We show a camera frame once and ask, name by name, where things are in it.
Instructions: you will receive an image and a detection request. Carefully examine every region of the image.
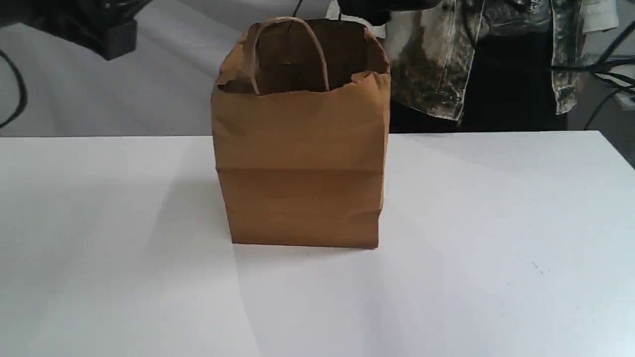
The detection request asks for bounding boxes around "brown paper bag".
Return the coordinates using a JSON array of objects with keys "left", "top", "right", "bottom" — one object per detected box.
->
[{"left": 211, "top": 17, "right": 391, "bottom": 249}]

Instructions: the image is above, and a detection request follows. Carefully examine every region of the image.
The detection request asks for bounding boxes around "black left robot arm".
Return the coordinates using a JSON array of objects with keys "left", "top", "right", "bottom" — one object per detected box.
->
[{"left": 0, "top": 0, "right": 150, "bottom": 60}]

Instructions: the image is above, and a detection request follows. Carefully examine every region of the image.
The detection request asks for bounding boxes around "person in camouflage jacket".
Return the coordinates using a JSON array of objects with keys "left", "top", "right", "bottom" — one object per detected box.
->
[{"left": 325, "top": 0, "right": 619, "bottom": 133}]

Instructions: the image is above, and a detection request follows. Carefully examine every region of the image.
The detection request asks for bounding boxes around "grey backdrop cloth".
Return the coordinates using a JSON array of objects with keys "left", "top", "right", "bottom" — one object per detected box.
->
[{"left": 0, "top": 0, "right": 343, "bottom": 138}]

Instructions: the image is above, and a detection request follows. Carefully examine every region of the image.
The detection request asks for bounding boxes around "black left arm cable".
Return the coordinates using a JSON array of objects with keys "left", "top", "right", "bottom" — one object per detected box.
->
[{"left": 0, "top": 49, "right": 28, "bottom": 130}]

